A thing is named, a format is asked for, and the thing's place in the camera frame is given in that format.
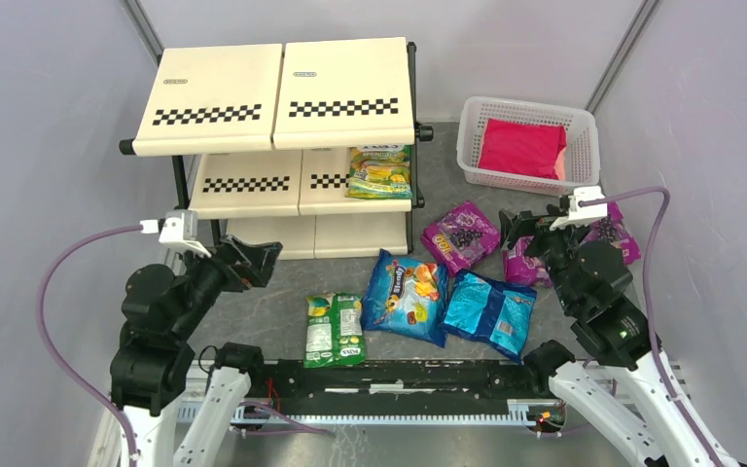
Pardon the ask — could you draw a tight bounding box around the purple candy bag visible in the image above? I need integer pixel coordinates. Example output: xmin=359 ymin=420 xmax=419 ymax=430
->
xmin=502 ymin=236 xmax=552 ymax=288
xmin=583 ymin=202 xmax=642 ymax=266
xmin=420 ymin=201 xmax=500 ymax=275

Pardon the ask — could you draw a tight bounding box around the blue Slendy candy bag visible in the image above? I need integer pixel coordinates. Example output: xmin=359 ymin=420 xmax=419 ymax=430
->
xmin=361 ymin=249 xmax=449 ymax=348

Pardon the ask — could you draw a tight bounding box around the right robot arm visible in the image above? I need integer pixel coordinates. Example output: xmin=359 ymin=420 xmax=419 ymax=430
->
xmin=499 ymin=197 xmax=738 ymax=466

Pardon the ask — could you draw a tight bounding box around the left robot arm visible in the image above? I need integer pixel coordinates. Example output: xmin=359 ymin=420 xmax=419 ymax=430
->
xmin=110 ymin=235 xmax=282 ymax=466

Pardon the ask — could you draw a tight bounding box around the cream three-tier shelf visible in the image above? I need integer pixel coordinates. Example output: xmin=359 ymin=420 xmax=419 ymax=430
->
xmin=119 ymin=37 xmax=434 ymax=260

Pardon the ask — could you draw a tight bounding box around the yellow green candy bag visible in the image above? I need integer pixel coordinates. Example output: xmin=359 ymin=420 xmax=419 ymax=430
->
xmin=346 ymin=145 xmax=412 ymax=199

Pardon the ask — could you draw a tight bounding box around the white plastic basket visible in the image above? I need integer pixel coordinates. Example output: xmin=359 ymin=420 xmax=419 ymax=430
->
xmin=456 ymin=96 xmax=600 ymax=197

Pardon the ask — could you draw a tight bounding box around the pink bag in basket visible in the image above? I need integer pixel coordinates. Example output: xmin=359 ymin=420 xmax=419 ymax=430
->
xmin=478 ymin=119 xmax=567 ymax=180

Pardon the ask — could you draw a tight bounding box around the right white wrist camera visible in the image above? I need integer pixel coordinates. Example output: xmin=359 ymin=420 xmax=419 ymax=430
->
xmin=550 ymin=185 xmax=608 ymax=231

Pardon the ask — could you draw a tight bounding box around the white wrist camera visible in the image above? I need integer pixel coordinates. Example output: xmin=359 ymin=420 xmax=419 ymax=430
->
xmin=550 ymin=185 xmax=608 ymax=231
xmin=139 ymin=209 xmax=212 ymax=258

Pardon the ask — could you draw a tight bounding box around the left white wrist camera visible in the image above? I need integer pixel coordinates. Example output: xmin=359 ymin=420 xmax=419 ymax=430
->
xmin=139 ymin=209 xmax=212 ymax=258

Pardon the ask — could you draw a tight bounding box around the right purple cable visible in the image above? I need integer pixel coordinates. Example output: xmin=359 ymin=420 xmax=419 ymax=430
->
xmin=578 ymin=187 xmax=729 ymax=467

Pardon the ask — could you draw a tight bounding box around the purple cable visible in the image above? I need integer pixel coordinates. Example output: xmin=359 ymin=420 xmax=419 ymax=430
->
xmin=35 ymin=224 xmax=145 ymax=467
xmin=578 ymin=187 xmax=729 ymax=467

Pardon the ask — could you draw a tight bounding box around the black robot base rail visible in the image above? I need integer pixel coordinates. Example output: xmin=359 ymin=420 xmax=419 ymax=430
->
xmin=247 ymin=359 xmax=565 ymax=431

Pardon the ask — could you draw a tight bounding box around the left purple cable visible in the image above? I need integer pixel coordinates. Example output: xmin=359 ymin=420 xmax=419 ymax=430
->
xmin=35 ymin=224 xmax=145 ymax=467

